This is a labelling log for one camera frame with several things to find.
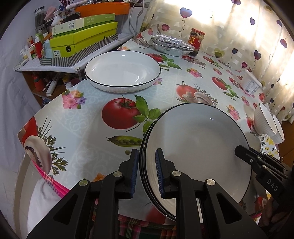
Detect plaid cloth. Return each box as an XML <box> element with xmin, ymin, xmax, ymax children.
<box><xmin>30</xmin><ymin>158</ymin><xmax>262</xmax><ymax>239</ymax></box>

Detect person's right hand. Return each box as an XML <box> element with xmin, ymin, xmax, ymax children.
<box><xmin>258</xmin><ymin>199</ymin><xmax>293</xmax><ymax>230</ymax></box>

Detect beige flat box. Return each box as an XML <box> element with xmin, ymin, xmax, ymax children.
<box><xmin>51</xmin><ymin>13</ymin><xmax>116</xmax><ymax>37</ymax></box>

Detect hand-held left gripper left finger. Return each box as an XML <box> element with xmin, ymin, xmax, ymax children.
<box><xmin>26</xmin><ymin>148</ymin><xmax>140</xmax><ymax>239</ymax></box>

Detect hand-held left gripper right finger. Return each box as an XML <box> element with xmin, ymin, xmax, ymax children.
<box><xmin>155</xmin><ymin>148</ymin><xmax>268</xmax><ymax>239</ymax></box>

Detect white plastic tub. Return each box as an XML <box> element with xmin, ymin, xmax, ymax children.
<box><xmin>240</xmin><ymin>69</ymin><xmax>262</xmax><ymax>96</ymax></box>

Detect red label sauce jar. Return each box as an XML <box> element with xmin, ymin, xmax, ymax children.
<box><xmin>188</xmin><ymin>28</ymin><xmax>205</xmax><ymax>57</ymax></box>

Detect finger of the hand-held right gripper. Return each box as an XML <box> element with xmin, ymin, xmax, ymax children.
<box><xmin>251</xmin><ymin>158</ymin><xmax>289</xmax><ymax>180</ymax></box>
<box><xmin>234</xmin><ymin>145</ymin><xmax>283</xmax><ymax>166</ymax></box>

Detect glass jar black lid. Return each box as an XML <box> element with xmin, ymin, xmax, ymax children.
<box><xmin>34</xmin><ymin>8</ymin><xmax>48</xmax><ymax>31</ymax></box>

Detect white cloth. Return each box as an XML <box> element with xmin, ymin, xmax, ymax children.
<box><xmin>28</xmin><ymin>178</ymin><xmax>63</xmax><ymax>232</ymax></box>

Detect heart print curtain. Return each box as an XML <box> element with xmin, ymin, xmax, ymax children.
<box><xmin>141</xmin><ymin>0</ymin><xmax>294</xmax><ymax>121</ymax></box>

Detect yellow floral bowl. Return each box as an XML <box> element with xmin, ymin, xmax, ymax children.
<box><xmin>260</xmin><ymin>134</ymin><xmax>281</xmax><ymax>160</ymax></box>

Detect silver foil tray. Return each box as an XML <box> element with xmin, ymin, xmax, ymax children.
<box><xmin>150</xmin><ymin>34</ymin><xmax>195</xmax><ymax>50</ymax></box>
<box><xmin>153</xmin><ymin>44</ymin><xmax>192</xmax><ymax>56</ymax></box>

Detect cluster of small bottles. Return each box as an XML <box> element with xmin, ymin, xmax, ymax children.
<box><xmin>19</xmin><ymin>32</ymin><xmax>44</xmax><ymax>62</ymax></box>

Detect white plate black rim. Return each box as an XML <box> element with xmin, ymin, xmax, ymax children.
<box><xmin>139</xmin><ymin>119</ymin><xmax>175</xmax><ymax>223</ymax></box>
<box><xmin>146</xmin><ymin>103</ymin><xmax>253</xmax><ymax>219</ymax></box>

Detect large lime green box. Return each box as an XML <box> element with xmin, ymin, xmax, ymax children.
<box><xmin>49</xmin><ymin>32</ymin><xmax>119</xmax><ymax>58</ymax></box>

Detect brown wooden panel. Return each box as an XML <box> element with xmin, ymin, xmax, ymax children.
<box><xmin>278</xmin><ymin>115</ymin><xmax>294</xmax><ymax>167</ymax></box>

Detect white cable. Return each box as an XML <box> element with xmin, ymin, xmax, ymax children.
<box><xmin>128</xmin><ymin>0</ymin><xmax>144</xmax><ymax>35</ymax></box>

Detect orange plastic basin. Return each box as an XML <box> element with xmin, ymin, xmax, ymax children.
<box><xmin>75</xmin><ymin>2</ymin><xmax>131</xmax><ymax>18</ymax></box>

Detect white ribbed bowl black rim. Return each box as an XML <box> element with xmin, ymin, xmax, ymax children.
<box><xmin>254</xmin><ymin>103</ymin><xmax>277</xmax><ymax>136</ymax></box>
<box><xmin>264</xmin><ymin>114</ymin><xmax>285</xmax><ymax>143</ymax></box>

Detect slim lime green box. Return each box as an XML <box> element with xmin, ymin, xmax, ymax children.
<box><xmin>52</xmin><ymin>22</ymin><xmax>118</xmax><ymax>40</ymax></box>

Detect grey striped storage box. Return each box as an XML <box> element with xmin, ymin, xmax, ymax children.
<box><xmin>38</xmin><ymin>32</ymin><xmax>119</xmax><ymax>67</ymax></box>

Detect vegetable print tablecloth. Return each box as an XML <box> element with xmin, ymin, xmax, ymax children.
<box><xmin>17</xmin><ymin>27</ymin><xmax>286</xmax><ymax>230</ymax></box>

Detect large white ribbed deep plate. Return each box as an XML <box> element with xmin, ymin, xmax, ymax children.
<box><xmin>85</xmin><ymin>51</ymin><xmax>161</xmax><ymax>93</ymax></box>

